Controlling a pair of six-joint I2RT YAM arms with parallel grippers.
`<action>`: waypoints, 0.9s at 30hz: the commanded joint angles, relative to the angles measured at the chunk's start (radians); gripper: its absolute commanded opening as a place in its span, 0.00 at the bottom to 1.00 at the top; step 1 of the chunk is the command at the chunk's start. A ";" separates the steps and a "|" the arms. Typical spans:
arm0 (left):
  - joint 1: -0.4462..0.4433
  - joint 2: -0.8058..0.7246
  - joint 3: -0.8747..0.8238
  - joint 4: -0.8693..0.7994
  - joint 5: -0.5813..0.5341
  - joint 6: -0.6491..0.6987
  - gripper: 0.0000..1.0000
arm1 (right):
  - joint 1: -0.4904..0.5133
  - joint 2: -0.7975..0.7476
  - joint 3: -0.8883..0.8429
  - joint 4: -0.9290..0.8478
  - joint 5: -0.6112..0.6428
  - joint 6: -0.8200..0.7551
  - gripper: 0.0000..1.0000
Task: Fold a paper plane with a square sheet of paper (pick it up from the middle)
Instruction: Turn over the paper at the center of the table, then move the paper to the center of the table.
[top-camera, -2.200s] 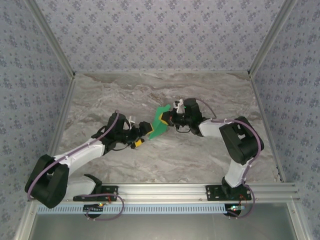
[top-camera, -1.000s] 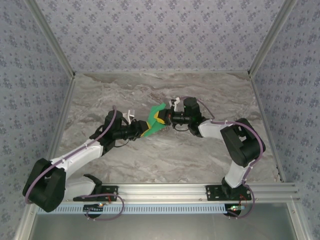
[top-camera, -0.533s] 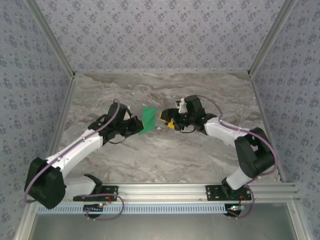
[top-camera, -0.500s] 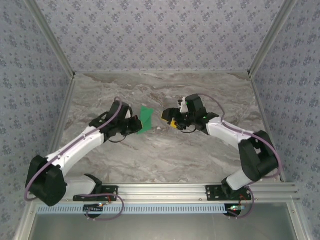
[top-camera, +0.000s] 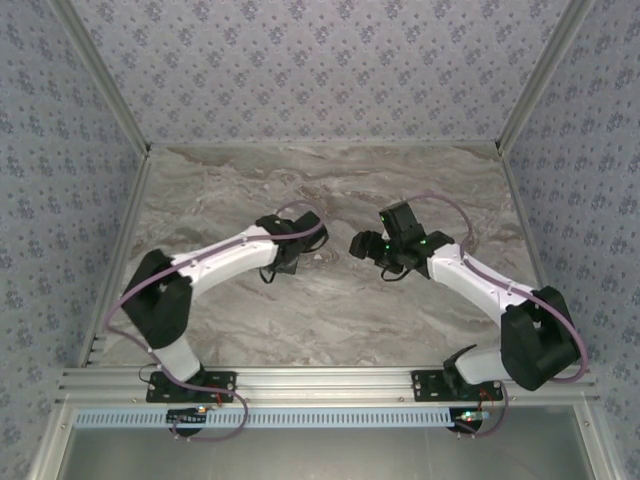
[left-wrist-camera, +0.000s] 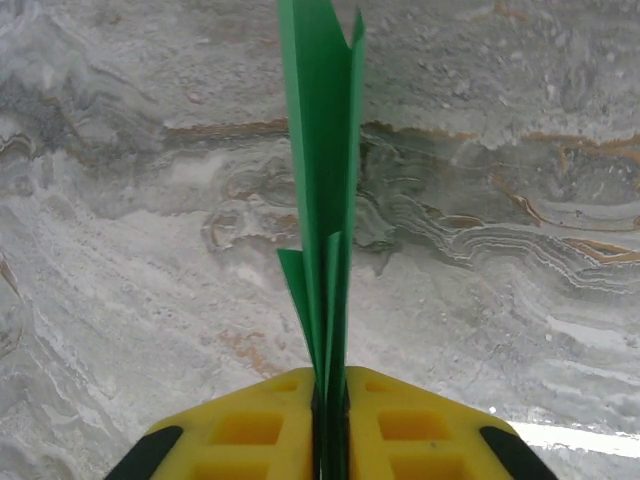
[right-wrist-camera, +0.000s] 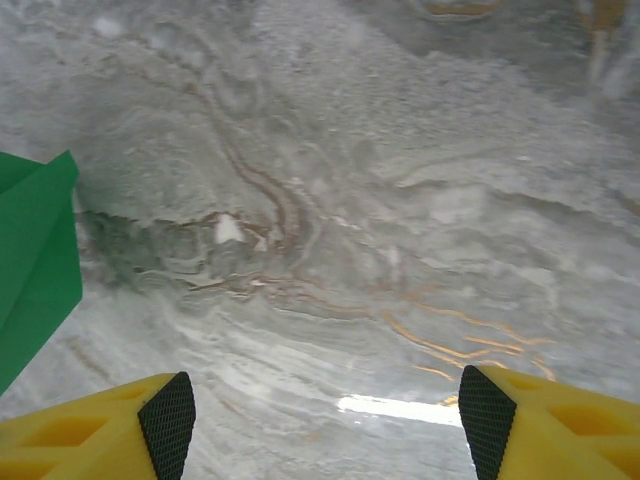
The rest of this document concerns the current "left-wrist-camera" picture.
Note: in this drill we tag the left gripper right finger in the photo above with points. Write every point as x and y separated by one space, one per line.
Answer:
420 440

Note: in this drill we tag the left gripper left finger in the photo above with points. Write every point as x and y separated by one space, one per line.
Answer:
240 440

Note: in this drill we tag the green paper sheet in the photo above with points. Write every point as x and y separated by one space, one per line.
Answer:
325 150

